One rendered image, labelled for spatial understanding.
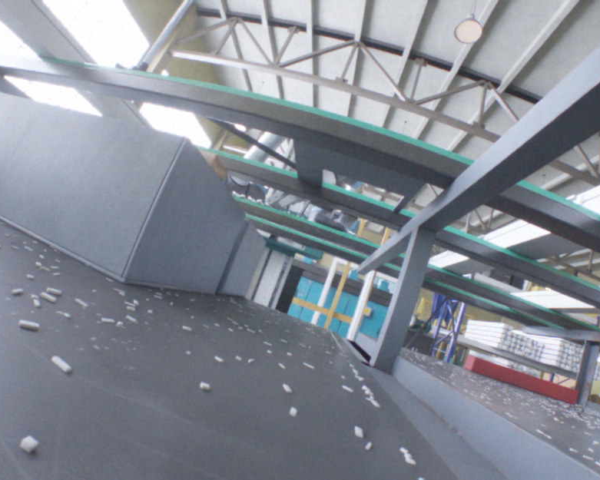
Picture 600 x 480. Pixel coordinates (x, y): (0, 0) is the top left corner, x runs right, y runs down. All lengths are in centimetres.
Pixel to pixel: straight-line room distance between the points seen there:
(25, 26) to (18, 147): 42
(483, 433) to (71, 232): 31
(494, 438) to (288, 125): 38
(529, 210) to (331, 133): 28
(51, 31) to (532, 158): 77
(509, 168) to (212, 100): 37
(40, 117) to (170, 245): 16
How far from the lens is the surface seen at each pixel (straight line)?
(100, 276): 19
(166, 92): 50
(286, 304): 220
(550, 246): 67
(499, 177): 33
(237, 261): 38
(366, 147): 39
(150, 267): 21
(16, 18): 69
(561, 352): 556
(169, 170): 20
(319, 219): 95
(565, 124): 27
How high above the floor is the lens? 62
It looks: 8 degrees up
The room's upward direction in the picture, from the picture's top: 21 degrees clockwise
